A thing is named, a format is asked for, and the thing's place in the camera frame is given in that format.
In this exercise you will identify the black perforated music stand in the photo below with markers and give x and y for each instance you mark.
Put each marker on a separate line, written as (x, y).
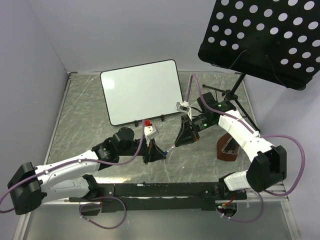
(274, 40)

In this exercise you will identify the aluminium frame rail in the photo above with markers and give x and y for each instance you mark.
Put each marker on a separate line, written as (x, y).
(278, 188)

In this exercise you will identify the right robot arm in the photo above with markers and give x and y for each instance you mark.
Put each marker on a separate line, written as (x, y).
(268, 163)

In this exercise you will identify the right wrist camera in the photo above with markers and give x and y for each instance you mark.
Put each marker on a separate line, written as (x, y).
(184, 108)

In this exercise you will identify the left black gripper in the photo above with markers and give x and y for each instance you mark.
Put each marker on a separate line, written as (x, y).
(156, 153)

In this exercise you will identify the white whiteboard black frame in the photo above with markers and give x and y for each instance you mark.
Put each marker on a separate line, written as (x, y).
(141, 92)

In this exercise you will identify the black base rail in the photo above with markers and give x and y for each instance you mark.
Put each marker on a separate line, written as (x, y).
(161, 196)

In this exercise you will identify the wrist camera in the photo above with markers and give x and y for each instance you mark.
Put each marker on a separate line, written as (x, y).
(184, 108)
(151, 132)

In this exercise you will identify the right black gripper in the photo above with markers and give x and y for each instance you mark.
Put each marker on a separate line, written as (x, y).
(187, 134)

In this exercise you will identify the wire whiteboard easel stand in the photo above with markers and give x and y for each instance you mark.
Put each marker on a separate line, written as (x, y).
(147, 122)

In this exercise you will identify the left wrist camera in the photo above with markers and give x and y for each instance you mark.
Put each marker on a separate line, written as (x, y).
(151, 132)

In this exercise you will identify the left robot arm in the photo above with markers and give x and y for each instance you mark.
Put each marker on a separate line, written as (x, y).
(32, 185)

